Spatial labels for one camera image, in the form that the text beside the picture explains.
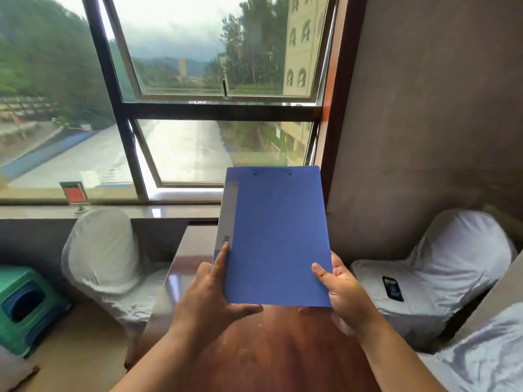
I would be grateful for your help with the person's right hand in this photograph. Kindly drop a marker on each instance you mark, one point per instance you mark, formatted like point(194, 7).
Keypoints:
point(350, 300)

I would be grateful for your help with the person's left hand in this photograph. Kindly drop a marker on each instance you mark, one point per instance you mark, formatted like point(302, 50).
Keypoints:
point(200, 304)

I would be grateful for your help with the person's right thumb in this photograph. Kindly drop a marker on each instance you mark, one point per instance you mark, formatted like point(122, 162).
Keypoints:
point(322, 279)

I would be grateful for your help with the person's left thumb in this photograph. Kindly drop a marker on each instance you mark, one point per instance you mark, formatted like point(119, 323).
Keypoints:
point(241, 311)

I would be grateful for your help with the blue file folder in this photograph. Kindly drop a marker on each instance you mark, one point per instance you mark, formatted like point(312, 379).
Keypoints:
point(276, 236)

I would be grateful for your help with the person's left forearm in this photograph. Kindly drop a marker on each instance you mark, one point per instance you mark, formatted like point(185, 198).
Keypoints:
point(163, 363)

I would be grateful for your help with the person's right forearm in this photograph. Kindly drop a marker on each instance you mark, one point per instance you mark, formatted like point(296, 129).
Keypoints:
point(398, 359)

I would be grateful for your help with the wooden table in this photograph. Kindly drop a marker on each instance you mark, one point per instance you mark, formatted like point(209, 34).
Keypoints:
point(261, 347)

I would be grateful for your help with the black smartphone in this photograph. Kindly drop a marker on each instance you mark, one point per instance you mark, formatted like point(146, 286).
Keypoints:
point(392, 288)

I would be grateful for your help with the white covered chair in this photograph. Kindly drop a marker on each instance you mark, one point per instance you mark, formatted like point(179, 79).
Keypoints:
point(437, 277)
point(478, 355)
point(108, 261)

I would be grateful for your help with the red sign stand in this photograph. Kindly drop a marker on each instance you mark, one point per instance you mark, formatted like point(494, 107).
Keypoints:
point(75, 195)

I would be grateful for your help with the green plastic stool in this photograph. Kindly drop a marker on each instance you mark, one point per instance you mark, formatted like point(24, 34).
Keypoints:
point(26, 308)

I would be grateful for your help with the dark framed window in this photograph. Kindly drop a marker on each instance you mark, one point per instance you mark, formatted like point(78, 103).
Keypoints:
point(171, 97)

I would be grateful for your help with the white cloth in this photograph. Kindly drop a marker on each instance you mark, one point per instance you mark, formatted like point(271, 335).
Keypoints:
point(12, 371)

